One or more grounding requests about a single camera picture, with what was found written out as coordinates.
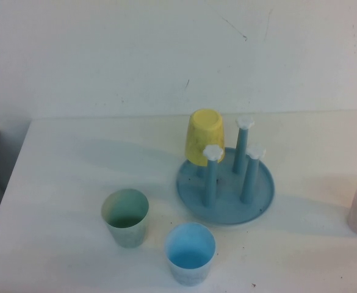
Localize green plastic cup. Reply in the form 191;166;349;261
101;188;151;248

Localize yellow plastic cup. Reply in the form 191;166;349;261
184;109;226;167

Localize blue cup stand white caps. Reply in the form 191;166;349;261
175;115;276;226

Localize light blue plastic cup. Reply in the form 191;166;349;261
165;222;217;287

